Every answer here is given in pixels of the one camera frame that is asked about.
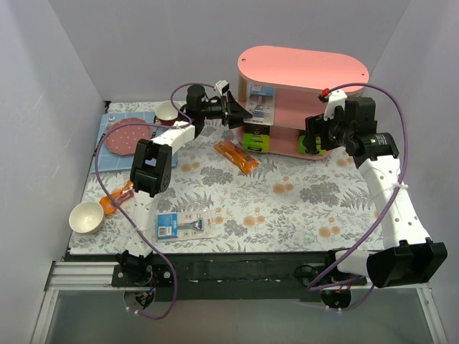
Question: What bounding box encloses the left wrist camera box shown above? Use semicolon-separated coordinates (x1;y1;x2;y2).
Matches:
214;80;230;97

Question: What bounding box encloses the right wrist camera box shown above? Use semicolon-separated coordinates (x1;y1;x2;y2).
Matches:
318;88;347;121

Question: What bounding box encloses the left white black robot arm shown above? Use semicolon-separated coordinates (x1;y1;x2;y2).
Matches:
117;80;252;287

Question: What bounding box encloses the aluminium frame rail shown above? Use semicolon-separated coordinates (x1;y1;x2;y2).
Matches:
32;253;448;343

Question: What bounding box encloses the orange long snack packet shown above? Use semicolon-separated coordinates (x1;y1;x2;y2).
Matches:
214;139;259;175

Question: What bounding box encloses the pink dotted plate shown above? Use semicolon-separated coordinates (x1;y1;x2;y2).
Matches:
105;118;151;156

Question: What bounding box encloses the pink three-tier shelf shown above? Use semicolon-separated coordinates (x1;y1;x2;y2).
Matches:
237;46;369;161

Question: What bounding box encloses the blue razor blister pack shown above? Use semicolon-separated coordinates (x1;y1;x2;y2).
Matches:
244;83;276;126
155;209;213;242

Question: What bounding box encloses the white ceramic bowl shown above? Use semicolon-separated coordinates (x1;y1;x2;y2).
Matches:
69;201;105;234

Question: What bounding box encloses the floral tablecloth mat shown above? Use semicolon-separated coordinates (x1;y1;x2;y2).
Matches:
67;99;399;255

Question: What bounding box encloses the orange small razor packet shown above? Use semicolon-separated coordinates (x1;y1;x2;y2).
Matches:
99;181;133;216

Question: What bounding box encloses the red cup white inside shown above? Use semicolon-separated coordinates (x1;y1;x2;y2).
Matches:
154;100;179;126

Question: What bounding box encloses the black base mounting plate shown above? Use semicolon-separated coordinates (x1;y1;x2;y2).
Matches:
110;252;369;302

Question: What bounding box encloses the black green Gillette razor box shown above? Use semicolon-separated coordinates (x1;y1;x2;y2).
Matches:
242;123;270;153

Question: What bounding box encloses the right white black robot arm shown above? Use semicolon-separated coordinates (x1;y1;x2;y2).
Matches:
303;90;448;290

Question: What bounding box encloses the black handled fork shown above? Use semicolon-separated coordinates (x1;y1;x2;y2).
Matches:
93;115;115;157

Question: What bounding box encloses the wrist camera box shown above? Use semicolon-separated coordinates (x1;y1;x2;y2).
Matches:
214;80;230;97
318;88;347;121

